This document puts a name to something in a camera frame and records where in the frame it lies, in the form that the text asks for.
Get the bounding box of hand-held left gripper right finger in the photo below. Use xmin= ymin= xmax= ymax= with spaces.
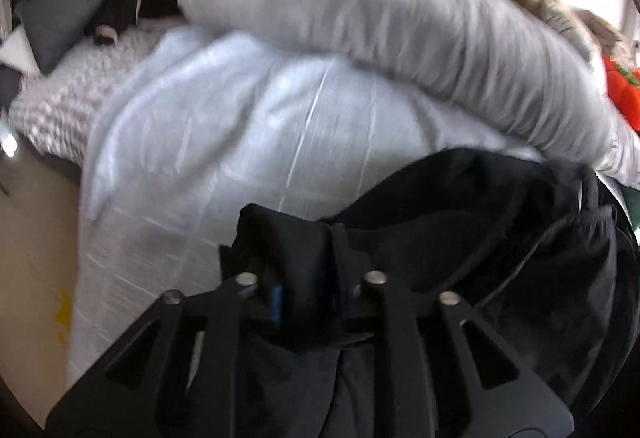
xmin=349 ymin=270 xmax=573 ymax=438

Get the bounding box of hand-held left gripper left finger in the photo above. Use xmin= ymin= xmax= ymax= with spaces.
xmin=46 ymin=272 xmax=286 ymax=438

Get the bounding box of black coat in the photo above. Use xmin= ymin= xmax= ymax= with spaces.
xmin=219 ymin=147 xmax=640 ymax=438

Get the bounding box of pale grey checked bed cover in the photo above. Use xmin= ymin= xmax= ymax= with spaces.
xmin=65 ymin=25 xmax=551 ymax=386

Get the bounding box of green pillow with white pattern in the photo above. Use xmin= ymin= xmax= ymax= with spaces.
xmin=622 ymin=185 xmax=640 ymax=234

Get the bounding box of white patterned pillow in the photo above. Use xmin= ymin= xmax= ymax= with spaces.
xmin=595 ymin=118 xmax=640 ymax=191

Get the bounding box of rolled light grey duvet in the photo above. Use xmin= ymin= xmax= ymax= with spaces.
xmin=177 ymin=0 xmax=618 ymax=169

